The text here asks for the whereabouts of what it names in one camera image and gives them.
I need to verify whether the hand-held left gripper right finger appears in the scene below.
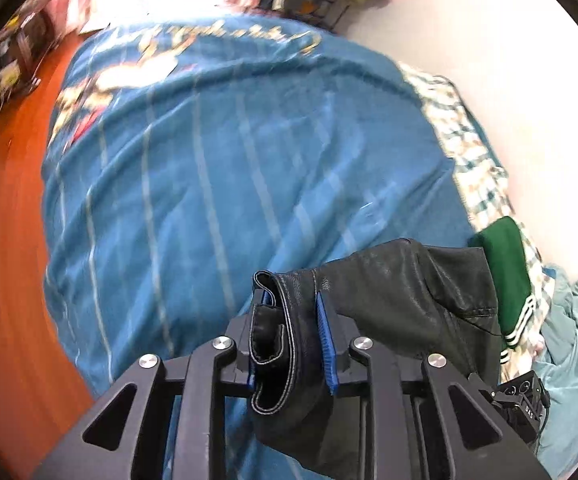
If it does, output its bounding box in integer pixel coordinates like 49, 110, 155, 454
315, 291, 550, 480

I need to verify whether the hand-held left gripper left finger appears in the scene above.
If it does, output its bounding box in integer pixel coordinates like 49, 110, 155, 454
29, 290, 276, 480

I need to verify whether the black leather jacket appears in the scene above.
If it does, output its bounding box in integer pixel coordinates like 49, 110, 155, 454
249, 237, 502, 480

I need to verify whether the light blue duvet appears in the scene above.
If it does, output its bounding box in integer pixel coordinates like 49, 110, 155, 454
534, 265, 578, 476

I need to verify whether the green garment with white stripes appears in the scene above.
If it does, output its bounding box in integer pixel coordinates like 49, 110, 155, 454
469, 216, 540, 366

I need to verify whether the blue striped bed sheet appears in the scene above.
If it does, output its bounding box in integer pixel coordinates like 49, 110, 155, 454
41, 12, 474, 480

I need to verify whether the plaid quilt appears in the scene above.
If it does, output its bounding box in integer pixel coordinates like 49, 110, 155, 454
399, 62, 557, 386

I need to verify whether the dark wooden cabinet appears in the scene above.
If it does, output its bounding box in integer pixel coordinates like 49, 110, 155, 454
0, 0, 57, 156

